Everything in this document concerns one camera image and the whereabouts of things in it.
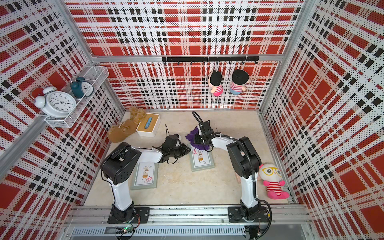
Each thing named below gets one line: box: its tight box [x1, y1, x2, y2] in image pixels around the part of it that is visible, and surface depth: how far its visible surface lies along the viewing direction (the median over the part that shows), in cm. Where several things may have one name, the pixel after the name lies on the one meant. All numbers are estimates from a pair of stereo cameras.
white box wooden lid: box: [136, 113, 161, 138], surface depth 107 cm
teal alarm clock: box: [70, 76, 95, 98], surface depth 73 cm
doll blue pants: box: [230, 69, 250, 95], surface depth 100 cm
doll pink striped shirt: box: [208, 70, 223, 97], surface depth 98 cm
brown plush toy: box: [107, 106, 147, 143], surface depth 103 cm
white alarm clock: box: [30, 86, 77, 120], surface depth 63 cm
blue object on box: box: [144, 117, 153, 129], surface depth 110 cm
